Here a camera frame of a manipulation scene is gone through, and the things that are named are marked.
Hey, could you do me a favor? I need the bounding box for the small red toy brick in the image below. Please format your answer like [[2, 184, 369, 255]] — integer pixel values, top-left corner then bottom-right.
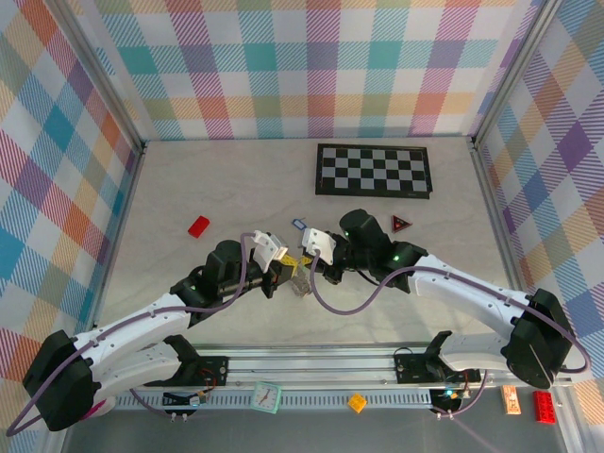
[[187, 215, 211, 239]]

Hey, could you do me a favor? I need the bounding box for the black white chessboard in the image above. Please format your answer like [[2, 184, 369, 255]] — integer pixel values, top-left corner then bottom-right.
[[314, 143, 434, 201]]

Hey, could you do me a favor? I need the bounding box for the mint green alarm clock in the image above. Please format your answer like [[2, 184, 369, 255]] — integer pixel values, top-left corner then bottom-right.
[[250, 380, 283, 415]]

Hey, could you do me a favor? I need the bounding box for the pink tape roll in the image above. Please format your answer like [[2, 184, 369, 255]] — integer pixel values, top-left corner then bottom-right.
[[84, 398, 117, 419]]

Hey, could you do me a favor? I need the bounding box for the large red toy brick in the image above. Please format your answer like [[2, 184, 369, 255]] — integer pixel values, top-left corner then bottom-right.
[[532, 390, 558, 423]]

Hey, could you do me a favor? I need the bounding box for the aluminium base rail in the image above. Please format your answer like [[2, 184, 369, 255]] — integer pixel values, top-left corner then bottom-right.
[[188, 346, 572, 391]]

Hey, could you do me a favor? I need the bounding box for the aluminium frame side bar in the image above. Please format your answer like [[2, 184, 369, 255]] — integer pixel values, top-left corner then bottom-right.
[[469, 136, 584, 453], [84, 141, 148, 339]]

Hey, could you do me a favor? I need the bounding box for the grey slotted cable duct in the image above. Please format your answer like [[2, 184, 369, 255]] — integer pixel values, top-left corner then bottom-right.
[[115, 390, 435, 411]]

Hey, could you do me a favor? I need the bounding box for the small wired connector module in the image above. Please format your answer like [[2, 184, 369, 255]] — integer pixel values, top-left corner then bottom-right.
[[428, 387, 462, 412], [162, 389, 209, 408]]

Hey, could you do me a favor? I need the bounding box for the thin purple cable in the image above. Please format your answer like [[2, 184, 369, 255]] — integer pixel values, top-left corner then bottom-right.
[[129, 389, 190, 421], [436, 370, 501, 453]]

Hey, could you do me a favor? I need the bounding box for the aluminium frame post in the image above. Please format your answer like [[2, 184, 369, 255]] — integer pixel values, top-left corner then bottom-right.
[[469, 0, 562, 150], [55, 0, 147, 155]]

